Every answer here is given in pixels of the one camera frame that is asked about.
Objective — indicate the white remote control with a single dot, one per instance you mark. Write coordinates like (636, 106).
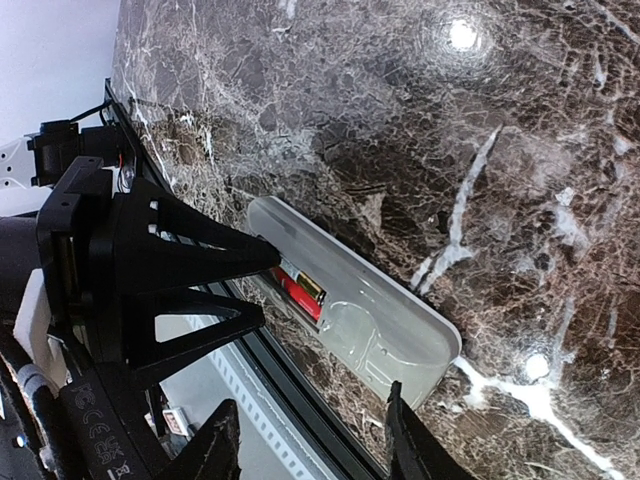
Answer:
(376, 328)

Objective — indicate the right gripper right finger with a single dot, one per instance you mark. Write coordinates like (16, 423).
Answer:
(413, 452)

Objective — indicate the brown battery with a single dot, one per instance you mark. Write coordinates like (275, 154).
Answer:
(304, 280)

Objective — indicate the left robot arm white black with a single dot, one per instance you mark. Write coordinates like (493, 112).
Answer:
(48, 154)

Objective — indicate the red battery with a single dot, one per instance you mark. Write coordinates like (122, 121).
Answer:
(298, 294)

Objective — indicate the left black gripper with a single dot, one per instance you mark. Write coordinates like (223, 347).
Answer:
(144, 241)

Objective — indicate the white slotted cable duct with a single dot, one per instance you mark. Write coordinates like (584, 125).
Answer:
(271, 446)

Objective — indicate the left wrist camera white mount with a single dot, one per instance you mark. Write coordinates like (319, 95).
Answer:
(80, 418)

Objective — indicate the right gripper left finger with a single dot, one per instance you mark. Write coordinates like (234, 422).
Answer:
(213, 453)

